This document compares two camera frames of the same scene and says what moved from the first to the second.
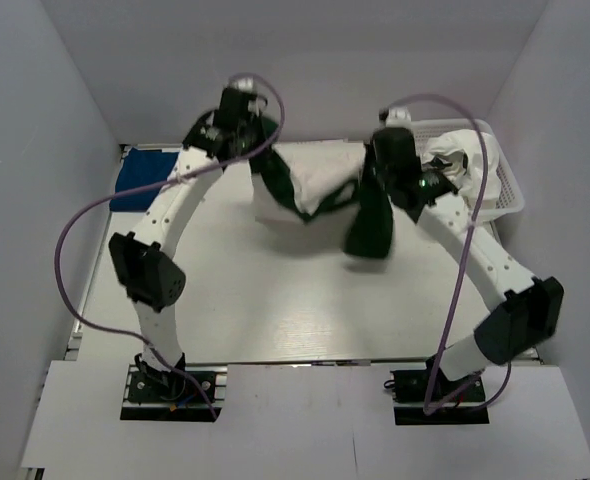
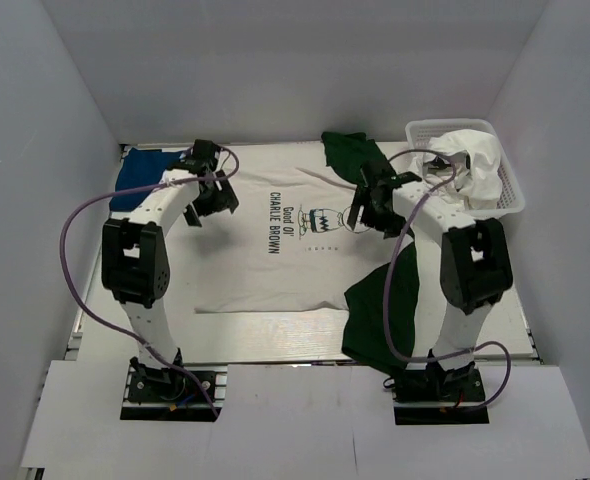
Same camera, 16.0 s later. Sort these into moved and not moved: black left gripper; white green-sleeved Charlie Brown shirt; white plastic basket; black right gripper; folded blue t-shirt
Moved: black left gripper; black right gripper; white green-sleeved Charlie Brown shirt
Not moved: white plastic basket; folded blue t-shirt
